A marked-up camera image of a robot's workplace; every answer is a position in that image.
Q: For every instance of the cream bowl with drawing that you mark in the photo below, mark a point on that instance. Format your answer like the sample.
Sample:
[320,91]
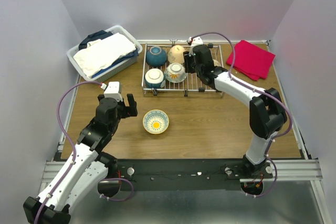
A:
[175,54]

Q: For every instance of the metal wire dish rack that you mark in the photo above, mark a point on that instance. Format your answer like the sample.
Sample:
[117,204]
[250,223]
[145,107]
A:
[190,84]

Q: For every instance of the beige stoneware bowl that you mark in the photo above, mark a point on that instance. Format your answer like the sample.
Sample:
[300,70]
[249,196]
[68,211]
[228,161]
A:
[216,63]

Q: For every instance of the teal and white bowl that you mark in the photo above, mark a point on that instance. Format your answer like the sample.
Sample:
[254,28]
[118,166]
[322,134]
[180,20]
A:
[155,78]

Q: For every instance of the red folded cloth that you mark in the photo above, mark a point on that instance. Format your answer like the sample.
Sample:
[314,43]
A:
[252,61]

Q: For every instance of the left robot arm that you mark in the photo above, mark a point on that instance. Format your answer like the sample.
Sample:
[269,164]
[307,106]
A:
[86,166]

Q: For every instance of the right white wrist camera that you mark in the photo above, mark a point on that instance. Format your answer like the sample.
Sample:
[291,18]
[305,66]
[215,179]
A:
[195,41]

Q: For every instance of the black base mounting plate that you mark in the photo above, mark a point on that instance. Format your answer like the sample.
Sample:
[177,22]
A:
[186,174]

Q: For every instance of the dark blue folded cloth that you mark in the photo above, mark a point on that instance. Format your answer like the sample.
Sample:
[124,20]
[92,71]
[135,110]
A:
[102,34]

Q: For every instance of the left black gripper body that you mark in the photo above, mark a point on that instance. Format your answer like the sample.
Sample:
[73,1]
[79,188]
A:
[123,112]

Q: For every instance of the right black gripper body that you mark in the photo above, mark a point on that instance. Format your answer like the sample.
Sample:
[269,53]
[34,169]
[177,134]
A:
[197,70]

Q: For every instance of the plain teal bowl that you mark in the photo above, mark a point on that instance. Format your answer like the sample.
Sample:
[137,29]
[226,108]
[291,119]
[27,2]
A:
[156,56]

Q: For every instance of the white plastic laundry basket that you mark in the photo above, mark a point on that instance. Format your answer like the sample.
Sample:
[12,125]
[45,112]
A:
[118,66]

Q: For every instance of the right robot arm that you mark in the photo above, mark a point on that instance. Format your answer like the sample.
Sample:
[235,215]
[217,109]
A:
[266,114]

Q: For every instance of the white folded cloth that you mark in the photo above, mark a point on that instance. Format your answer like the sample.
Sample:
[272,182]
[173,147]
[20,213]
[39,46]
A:
[102,53]

